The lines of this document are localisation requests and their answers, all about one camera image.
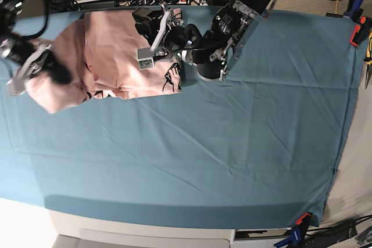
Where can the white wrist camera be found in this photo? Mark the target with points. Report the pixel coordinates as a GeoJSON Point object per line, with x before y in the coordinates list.
{"type": "Point", "coordinates": [16, 87]}
{"type": "Point", "coordinates": [145, 59]}

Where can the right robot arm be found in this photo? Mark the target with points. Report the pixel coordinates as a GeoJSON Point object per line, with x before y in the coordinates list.
{"type": "Point", "coordinates": [14, 47]}

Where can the pink T-shirt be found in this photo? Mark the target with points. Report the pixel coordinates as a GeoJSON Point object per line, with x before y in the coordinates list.
{"type": "Point", "coordinates": [99, 52]}

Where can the blue orange clamp bottom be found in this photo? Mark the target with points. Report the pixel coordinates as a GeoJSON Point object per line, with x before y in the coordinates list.
{"type": "Point", "coordinates": [297, 233]}

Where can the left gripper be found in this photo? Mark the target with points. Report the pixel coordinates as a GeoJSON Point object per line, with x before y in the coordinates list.
{"type": "Point", "coordinates": [164, 30]}

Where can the yellow handled pliers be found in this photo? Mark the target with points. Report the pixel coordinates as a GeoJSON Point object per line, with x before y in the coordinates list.
{"type": "Point", "coordinates": [368, 62]}

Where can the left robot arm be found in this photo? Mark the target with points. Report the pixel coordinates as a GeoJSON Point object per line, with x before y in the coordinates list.
{"type": "Point", "coordinates": [213, 53]}

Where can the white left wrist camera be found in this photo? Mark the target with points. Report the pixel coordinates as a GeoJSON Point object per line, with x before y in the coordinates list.
{"type": "Point", "coordinates": [145, 59]}

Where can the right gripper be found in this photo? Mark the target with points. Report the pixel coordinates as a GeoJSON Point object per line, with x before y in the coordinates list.
{"type": "Point", "coordinates": [42, 58]}

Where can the blue orange clamp top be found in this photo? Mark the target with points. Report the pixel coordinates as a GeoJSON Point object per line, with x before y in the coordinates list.
{"type": "Point", "coordinates": [363, 24]}

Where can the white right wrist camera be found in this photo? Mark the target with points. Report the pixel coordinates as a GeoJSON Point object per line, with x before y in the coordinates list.
{"type": "Point", "coordinates": [16, 87]}

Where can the teal table cloth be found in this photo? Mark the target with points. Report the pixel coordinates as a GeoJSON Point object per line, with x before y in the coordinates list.
{"type": "Point", "coordinates": [256, 150]}

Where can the blue orange clamp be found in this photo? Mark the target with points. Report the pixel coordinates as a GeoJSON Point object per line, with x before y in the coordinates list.
{"type": "Point", "coordinates": [363, 24]}
{"type": "Point", "coordinates": [297, 233]}

